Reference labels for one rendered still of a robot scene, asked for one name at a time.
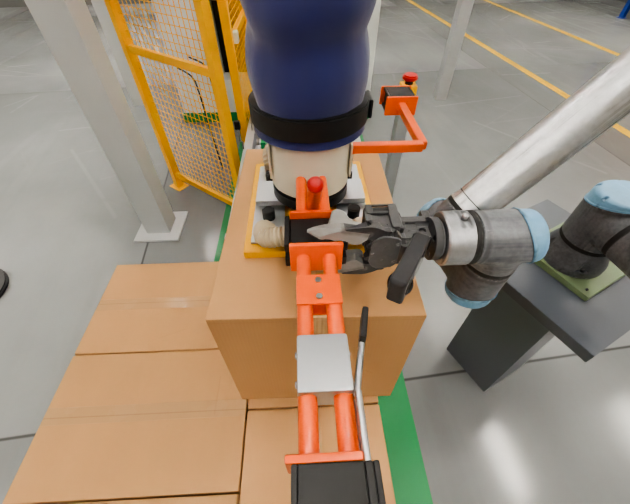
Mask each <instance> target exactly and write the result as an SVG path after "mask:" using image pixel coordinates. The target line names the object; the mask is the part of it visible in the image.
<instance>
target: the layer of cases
mask: <svg viewBox="0 0 630 504"><path fill-rule="evenodd" d="M218 265H219V262H192V263H163V264H134V265H117V267H116V269H115V271H114V273H113V275H112V277H111V279H110V281H109V284H108V286H107V288H106V290H105V292H104V294H103V296H102V298H101V300H100V302H99V304H98V306H97V308H96V310H95V312H94V315H93V317H92V319H91V321H90V323H89V325H88V327H87V329H86V331H85V333H84V335H83V337H82V339H81V341H80V343H79V346H78V348H77V350H76V352H75V355H76V356H73V358H72V360H71V362H70V364H69V366H68V368H67V370H66V372H65V374H64V377H63V379H62V381H61V383H60V385H59V387H58V389H57V391H56V393H55V395H54V397H53V399H52V401H51V403H50V406H49V408H48V410H47V412H46V414H45V416H44V418H43V420H42V422H41V424H40V426H39V428H38V430H37V432H36V434H35V437H34V439H33V441H32V443H31V445H30V447H29V449H28V451H27V453H26V455H25V457H24V459H23V461H22V463H21V465H20V468H19V470H18V472H17V474H16V476H15V478H14V480H13V482H12V484H11V486H10V488H9V490H8V492H7V494H6V496H5V499H4V501H3V503H2V504H291V474H288V472H287V469H286V466H285V463H284V457H285V455H290V454H298V398H268V399H242V398H241V395H240V393H239V391H238V389H237V387H236V385H235V383H234V380H233V378H232V376H231V374H230V372H229V370H228V368H227V365H226V363H225V361H224V359H223V357H222V355H221V352H220V350H219V348H218V346H217V344H216V342H215V340H214V337H213V335H212V333H211V331H210V329H209V327H208V325H207V322H206V320H205V319H206V314H207V310H208V306H209V302H210V298H211V294H212V290H213V286H214V282H215V277H216V273H217V269H218ZM362 397H363V404H364V411H365V418H366V425H367V432H368V439H369V446H370V453H371V461H374V460H379V462H380V468H381V474H382V481H383V487H384V494H385V500H386V504H396V502H395V496H394V490H393V484H392V478H391V472H390V466H389V461H388V455H387V449H386V443H385V437H384V431H383V425H382V420H381V414H380V408H379V405H378V396H362ZM318 423H319V444H320V453H328V452H338V445H337V433H336V421H335V409H334V405H318Z"/></svg>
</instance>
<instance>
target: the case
mask: <svg viewBox="0 0 630 504"><path fill-rule="evenodd" d="M262 157H263V149H247V150H246V154H245V158H244V162H243V166H242V171H241V175H240V179H239V183H238V187H237V191H236V195H235V199H234V203H233V208H232V212H231V216H230V220H229V224H228V228H227V232H226V236H225V240H224V245H223V249H222V253H221V257H220V261H219V265H218V269H217V273H216V277H215V282H214V286H213V290H212V294H211V298H210V302H209V306H208V310H207V314H206V319H205V320H206V322H207V325H208V327H209V329H210V331H211V333H212V335H213V337H214V340H215V342H216V344H217V346H218V348H219V350H220V352H221V355H222V357H223V359H224V361H225V363H226V365H227V368H228V370H229V372H230V374H231V376H232V378H233V380H234V383H235V385H236V387H237V389H238V391H239V393H240V395H241V398H242V399H268V398H298V394H297V389H295V382H296V381H297V360H296V359H295V353H296V352H297V304H296V276H297V271H291V265H290V266H286V261H285V257H271V258H245V257H244V254H243V251H244V244H245V237H246V230H247V223H248V216H249V209H250V203H251V196H252V189H253V182H254V175H255V168H256V164H264V163H263V160H264V159H263V158H262ZM353 159H354V160H353V161H359V162H360V165H361V168H362V172H363V176H364V180H365V184H366V188H367V191H368V195H369V199H370V203H371V204H392V203H393V201H392V197H391V194H390V191H389V187H388V184H387V181H386V177H385V174H384V171H383V167H382V164H381V161H380V157H379V154H378V153H368V154H354V156H353ZM397 265H398V264H395V265H393V266H391V267H386V268H384V269H382V270H376V271H373V272H370V273H366V274H342V273H338V274H339V275H340V283H341V291H342V299H343V303H342V309H343V317H344V325H345V334H346V335H347V338H348V346H349V351H350V362H351V370H352V378H353V381H354V382H355V372H356V362H357V353H358V339H359V328H360V318H361V313H362V308H363V306H366V307H368V308H369V311H368V325H367V337H366V341H365V349H364V360H363V371H362V382H361V390H362V396H390V395H391V393H392V391H393V388H394V386H395V384H396V382H397V380H398V377H399V375H400V373H401V371H402V369H403V367H404V364H405V362H406V360H407V358H408V356H409V354H410V351H411V349H412V347H413V345H414V343H415V341H416V338H417V336H418V334H419V332H420V330H421V327H422V325H423V323H424V321H425V319H426V317H427V314H426V310H425V307H424V304H423V300H422V297H421V294H420V290H419V287H418V284H417V280H416V277H414V279H413V283H414V285H413V289H412V291H411V292H410V293H409V294H408V295H407V296H405V298H404V300H403V302H402V303H401V304H397V303H395V302H393V301H390V300H388V299H387V298H386V295H387V290H388V288H387V280H388V277H389V276H390V275H391V274H392V273H393V272H394V271H395V269H396V267H397ZM313 321H314V335H319V334H328V324H327V315H313Z"/></svg>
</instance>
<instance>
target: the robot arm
mask: <svg viewBox="0 0 630 504"><path fill-rule="evenodd" d="M629 114H630V46H629V47H628V48H627V49H626V50H624V51H623V52H622V53H621V54H620V55H619V56H617V57H616V58H615V59H614V60H613V61H611V62H610V63H609V64H608V65H607V66H605V67H604V68H603V69H602V70H601V71H599V72H598V73H597V74H596V75H595V76H594V77H592V78H591V79H590V80H589V81H588V82H586V83H585V84H584V85H583V86H582V87H580V88H579V89H578V90H577V91H576V92H575V93H573V94H572V95H571V96H570V97H569V98H567V99H566V100H565V101H564V102H563V103H561V104H560V105H559V106H558V107H557V108H555V109H554V110H553V111H552V112H551V113H550V114H548V115H547V116H546V117H545V118H544V119H542V120H541V121H540V122H539V123H538V124H536V125H535V126H534V127H533V128H532V129H531V130H529V131H528V132H527V133H526V134H525V135H523V136H522V137H521V138H520V139H519V140H517V141H516V142H515V143H514V144H513V145H512V146H510V147H509V148H508V149H507V150H506V151H504V152H503V153H502V154H501V155H500V156H498V157H497V158H496V159H495V160H494V161H492V162H491V163H490V164H489V165H488V166H487V167H485V168H484V169H483V170H482V171H481V172H479V173H478V174H477V175H476V176H475V177H473V178H472V179H471V180H470V181H469V182H468V183H466V184H465V185H464V186H463V187H462V188H460V189H459V190H458V191H457V192H455V193H453V194H451V195H450V196H449V197H448V198H447V199H446V198H435V199H433V200H431V201H429V202H427V203H426V204H425V205H424V206H423V207H422V208H421V209H420V210H419V211H418V213H417V215H416V216H406V217H401V216H400V213H399V212H398V209H397V206H396V203H392V204H365V208H364V209H363V217H362V223H361V222H357V221H353V220H351V219H349V218H348V216H347V215H346V214H345V213H344V211H342V210H338V209H335V210H333V211H332V212H331V215H330V218H329V222H328V224H324V225H318V226H315V227H312V228H309V229H308V230H307V233H308V234H309V235H311V236H313V237H315V238H317V239H318V240H324V239H329V240H332V241H346V242H348V243H349V244H352V245H359V244H361V243H362V246H364V250H365V252H364V254H363V252H362V250H361V249H350V250H348V249H347V250H346V256H347V258H346V264H342V268H341V269H340V270H338V273H342V274H366V273H370V272H373V271H376V270H382V269H384V268H386V267H391V266H393V265H395V264H398V265H397V267H396V269H395V271H394V272H393V273H392V274H391V275H390V276H389V277H388V280H387V288H388V290H387V295H386V298H387V299H388V300H390V301H393V302H395V303H397V304H401V303H402V302H403V300H404V298H405V296H407V295H408V294H409V293H410V292H411V291H412V289H413V285H414V283H413V279H414V277H415V275H416V273H417V271H418V269H419V267H420V265H421V263H422V261H423V259H424V257H425V258H426V259H427V260H434V261H435V263H436V264H438V265H439V266H440V267H441V269H442V270H443V272H444V273H445V275H446V277H447V279H446V280H445V291H446V294H447V295H448V297H449V298H450V299H451V300H452V301H453V302H455V303H456V304H458V305H460V306H462V307H465V308H471V309H477V308H482V307H484V306H486V305H487V304H489V303H490V301H492V300H493V299H495V298H496V296H497V294H498V292H499V291H500V289H501V288H502V287H503V286H504V284H505V283H506V282H507V281H508V279H509V278H510V277H511V275H512V274H513V273H514V272H515V270H516V269H517V268H518V266H519V265H520V264H521V263H529V264H531V263H534V262H537V261H540V260H541V259H542V258H544V260H545V261H546V262H547V263H548V264H549V265H550V266H551V267H553V268H554V269H555V270H557V271H559V272H561V273H563V274H565V275H568V276H570V277H574V278H579V279H591V278H595V277H598V276H599V275H601V274H602V273H603V272H604V271H605V270H606V269H607V267H608V265H609V262H610V261H611V262H612V263H613V264H614V265H615V266H617V267H618V268H619V269H620V270H621V271H622V272H623V273H624V274H625V275H626V276H627V277H628V278H629V279H630V181H625V180H607V181H603V182H600V183H598V184H596V185H595V186H594V187H593V188H592V189H591V190H590V191H589V192H588V193H587V194H586V195H585V196H584V198H583V199H582V200H581V202H580V203H579V204H578V206H577V207H576V208H575V209H574V211H573V212H572V213H571V214H570V216H569V217H568V218H567V220H566V221H565V222H564V223H563V225H562V226H561V227H559V228H557V229H556V230H554V231H552V232H550V233H549V228H548V225H547V223H546V221H545V219H544V217H542V215H541V214H540V213H539V212H537V211H535V210H533V209H521V208H517V207H513V208H511V209H503V208H504V207H506V206H507V205H508V204H510V203H511V202H512V201H514V200H515V199H516V198H518V197H519V196H520V195H522V194H523V193H524V192H526V191H527V190H529V189H530V188H531V187H533V186H534V185H535V184H537V183H538V182H539V181H541V180H542V179H543V178H545V177H546V176H547V175H549V174H550V173H551V172H553V171H554V170H555V169H557V168H558V167H559V166H561V165H562V164H563V163H565V162H566V161H567V160H569V159H570V158H571V157H573V156H574V155H575V154H577V153H578V152H579V151H581V150H582V149H583V148H585V147H586V146H587V145H589V144H590V143H591V142H593V141H594V140H595V139H597V138H598V137H599V136H601V135H602V134H603V133H605V132H606V131H607V130H609V129H610V128H611V127H613V126H614V125H615V124H617V123H618V122H619V121H621V120H622V119H623V118H625V117H626V116H627V115H629ZM384 206H387V207H384ZM362 256H363V257H362Z"/></svg>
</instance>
